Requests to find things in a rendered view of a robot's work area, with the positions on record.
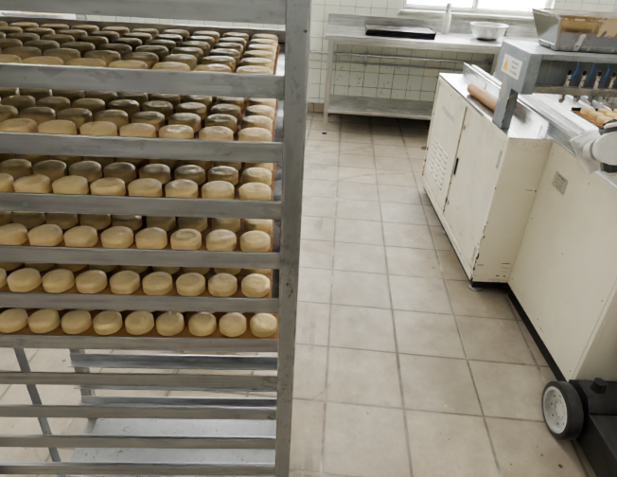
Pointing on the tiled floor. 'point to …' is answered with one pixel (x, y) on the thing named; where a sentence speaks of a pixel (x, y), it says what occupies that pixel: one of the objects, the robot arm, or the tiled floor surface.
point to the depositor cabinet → (483, 180)
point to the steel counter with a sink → (349, 35)
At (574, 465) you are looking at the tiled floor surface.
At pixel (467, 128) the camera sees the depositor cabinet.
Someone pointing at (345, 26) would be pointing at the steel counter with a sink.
